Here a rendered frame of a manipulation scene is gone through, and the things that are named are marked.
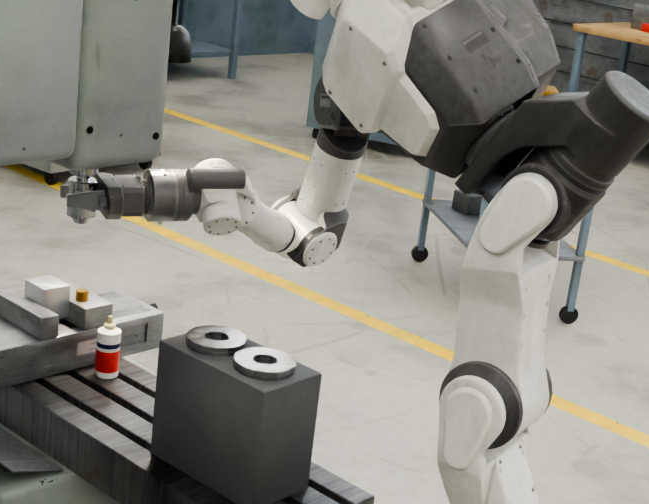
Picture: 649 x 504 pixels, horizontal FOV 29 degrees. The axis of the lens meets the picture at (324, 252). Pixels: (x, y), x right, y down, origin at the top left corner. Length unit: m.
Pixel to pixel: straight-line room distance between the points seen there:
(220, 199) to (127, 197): 0.16
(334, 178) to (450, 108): 0.43
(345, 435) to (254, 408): 2.45
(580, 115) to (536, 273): 0.28
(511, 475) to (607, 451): 2.34
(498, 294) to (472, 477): 0.30
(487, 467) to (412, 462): 2.05
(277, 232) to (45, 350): 0.46
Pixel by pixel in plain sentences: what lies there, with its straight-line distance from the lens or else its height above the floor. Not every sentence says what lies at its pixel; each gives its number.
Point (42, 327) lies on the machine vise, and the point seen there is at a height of 1.02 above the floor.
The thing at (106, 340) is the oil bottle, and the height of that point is 1.00.
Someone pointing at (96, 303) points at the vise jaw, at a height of 1.03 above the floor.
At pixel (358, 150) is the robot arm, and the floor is 1.32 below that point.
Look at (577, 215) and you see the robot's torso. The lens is 1.90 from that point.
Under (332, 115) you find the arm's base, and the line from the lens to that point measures 2.15.
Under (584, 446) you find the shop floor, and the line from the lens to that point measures 4.41.
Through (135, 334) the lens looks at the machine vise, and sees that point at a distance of 2.26.
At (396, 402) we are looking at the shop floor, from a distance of 4.47.
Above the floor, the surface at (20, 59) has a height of 1.50.
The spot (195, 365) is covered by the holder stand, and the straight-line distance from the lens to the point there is 1.80.
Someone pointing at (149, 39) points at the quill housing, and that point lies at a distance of 1.96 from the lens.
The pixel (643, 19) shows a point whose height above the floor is 0.96.
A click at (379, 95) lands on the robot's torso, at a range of 1.94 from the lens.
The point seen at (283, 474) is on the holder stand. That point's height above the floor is 0.97.
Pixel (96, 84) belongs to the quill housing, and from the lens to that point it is 1.92.
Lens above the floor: 1.82
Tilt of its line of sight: 18 degrees down
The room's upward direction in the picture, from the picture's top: 7 degrees clockwise
